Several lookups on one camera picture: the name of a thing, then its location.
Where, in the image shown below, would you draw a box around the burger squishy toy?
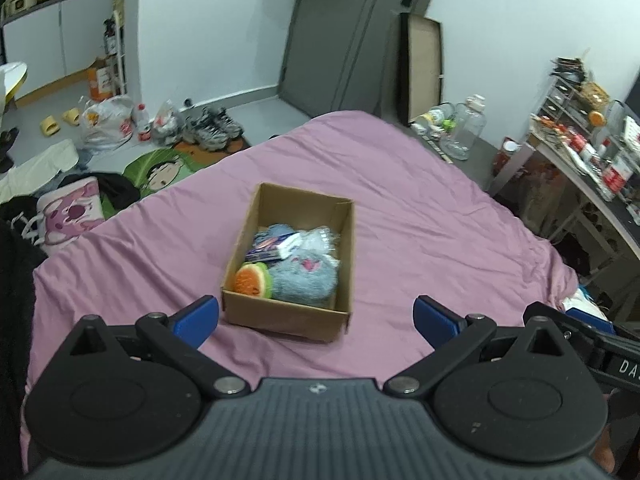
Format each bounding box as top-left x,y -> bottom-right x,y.
232,262 -> 272,299

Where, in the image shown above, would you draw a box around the grey fluffy plush toy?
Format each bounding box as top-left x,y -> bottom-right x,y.
269,250 -> 337,308

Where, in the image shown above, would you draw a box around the clear plastic bag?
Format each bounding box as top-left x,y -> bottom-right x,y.
299,226 -> 341,259

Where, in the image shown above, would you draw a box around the white tissue pack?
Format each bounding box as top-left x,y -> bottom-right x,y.
276,232 -> 303,260

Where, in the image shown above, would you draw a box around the right hand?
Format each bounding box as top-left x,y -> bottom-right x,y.
592,389 -> 639,479

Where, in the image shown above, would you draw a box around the pink bed sheet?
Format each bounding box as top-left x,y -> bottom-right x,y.
19,109 -> 582,470

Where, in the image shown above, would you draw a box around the open cardboard box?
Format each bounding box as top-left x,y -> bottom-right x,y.
221,183 -> 355,342

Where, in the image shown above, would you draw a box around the green cartoon floor mat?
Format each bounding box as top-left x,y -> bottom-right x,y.
124,148 -> 202,198

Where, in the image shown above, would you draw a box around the pink patterned pillow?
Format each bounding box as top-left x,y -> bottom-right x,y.
36,177 -> 105,256

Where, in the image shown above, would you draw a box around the white desk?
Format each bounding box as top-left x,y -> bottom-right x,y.
487,119 -> 639,284

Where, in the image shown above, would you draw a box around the grey sneakers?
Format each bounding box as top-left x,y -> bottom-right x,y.
182,107 -> 244,152

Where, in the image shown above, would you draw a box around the water bottle red label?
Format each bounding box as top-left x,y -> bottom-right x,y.
132,103 -> 152,142

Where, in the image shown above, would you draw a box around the large clear plastic jar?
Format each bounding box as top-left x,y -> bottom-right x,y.
439,94 -> 487,162

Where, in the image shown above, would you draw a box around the white plastic shopping bag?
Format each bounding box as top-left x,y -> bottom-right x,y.
79,94 -> 134,151

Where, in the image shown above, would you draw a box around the yellow slippers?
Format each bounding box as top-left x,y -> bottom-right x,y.
40,107 -> 80,136

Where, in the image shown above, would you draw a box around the clear drawer organizer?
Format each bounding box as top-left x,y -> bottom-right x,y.
540,76 -> 589,128

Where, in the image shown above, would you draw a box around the orange cardboard box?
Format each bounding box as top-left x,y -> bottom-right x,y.
87,58 -> 116,102

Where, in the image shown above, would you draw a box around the framed cork board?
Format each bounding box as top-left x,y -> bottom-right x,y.
396,13 -> 444,126

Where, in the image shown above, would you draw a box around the grey door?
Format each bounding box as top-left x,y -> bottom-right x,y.
279,0 -> 431,117

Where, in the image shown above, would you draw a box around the white kitchen cabinet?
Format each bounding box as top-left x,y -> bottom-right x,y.
2,0 -> 114,98

